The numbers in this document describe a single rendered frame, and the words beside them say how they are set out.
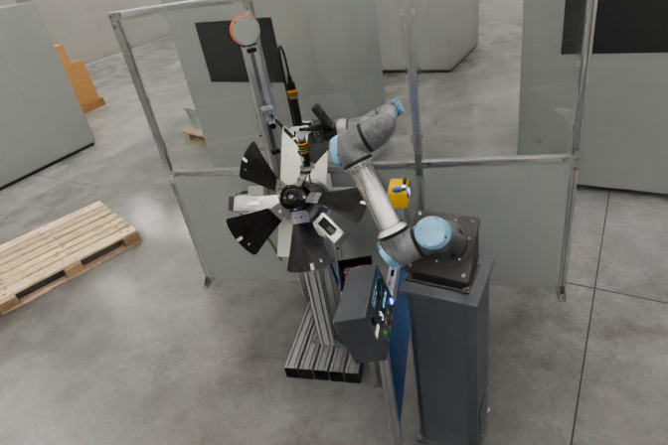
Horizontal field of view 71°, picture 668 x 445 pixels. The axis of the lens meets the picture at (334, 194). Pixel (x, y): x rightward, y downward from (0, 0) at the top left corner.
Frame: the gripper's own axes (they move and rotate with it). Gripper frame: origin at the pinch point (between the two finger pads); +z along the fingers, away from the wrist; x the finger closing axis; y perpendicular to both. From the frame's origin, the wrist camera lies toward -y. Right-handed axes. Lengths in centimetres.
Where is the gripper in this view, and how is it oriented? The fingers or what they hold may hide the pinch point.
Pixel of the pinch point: (293, 125)
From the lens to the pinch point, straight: 209.6
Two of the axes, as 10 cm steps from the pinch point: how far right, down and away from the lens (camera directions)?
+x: 2.2, -5.2, 8.3
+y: 1.5, 8.6, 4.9
